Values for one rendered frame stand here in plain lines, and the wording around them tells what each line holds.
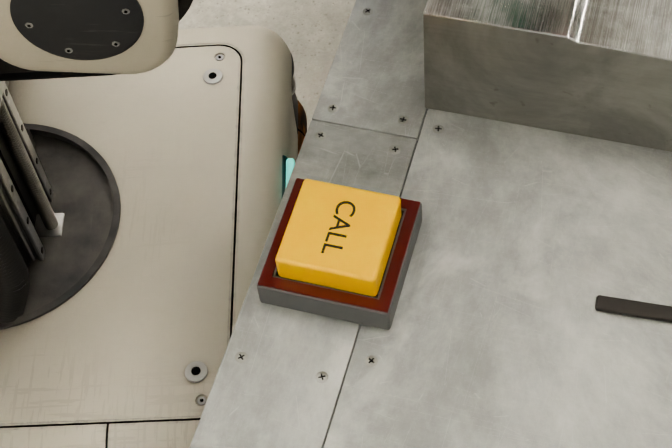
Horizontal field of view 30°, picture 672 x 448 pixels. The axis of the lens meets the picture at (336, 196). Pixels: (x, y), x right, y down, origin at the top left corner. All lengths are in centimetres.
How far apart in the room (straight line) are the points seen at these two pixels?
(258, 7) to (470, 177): 124
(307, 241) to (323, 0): 130
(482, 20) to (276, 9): 126
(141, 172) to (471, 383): 82
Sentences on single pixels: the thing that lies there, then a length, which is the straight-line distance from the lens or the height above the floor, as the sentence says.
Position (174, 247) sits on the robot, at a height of 28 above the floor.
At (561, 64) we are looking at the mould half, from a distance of 76.
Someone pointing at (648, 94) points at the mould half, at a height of 85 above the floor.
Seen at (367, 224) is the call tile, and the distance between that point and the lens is 72.
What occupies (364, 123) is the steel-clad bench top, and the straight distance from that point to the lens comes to 82.
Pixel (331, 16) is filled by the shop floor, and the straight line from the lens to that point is 198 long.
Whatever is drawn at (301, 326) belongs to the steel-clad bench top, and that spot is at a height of 80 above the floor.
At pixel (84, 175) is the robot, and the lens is 150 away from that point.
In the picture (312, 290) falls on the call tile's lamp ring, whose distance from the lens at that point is 72.
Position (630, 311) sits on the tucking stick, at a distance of 74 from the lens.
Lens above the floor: 144
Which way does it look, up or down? 55 degrees down
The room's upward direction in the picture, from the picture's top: 7 degrees counter-clockwise
